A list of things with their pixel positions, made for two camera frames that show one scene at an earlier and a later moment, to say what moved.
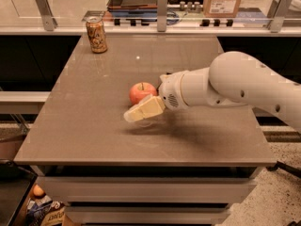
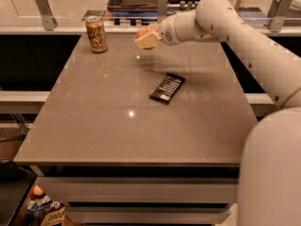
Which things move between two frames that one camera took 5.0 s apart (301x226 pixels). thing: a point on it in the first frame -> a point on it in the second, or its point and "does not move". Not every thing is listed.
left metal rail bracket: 49,22 does not move
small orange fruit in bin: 37,190 does not move
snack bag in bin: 43,211 does not move
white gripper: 168,90 -> 168,32
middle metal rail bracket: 162,9 does not move
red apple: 140,91 -> 144,32
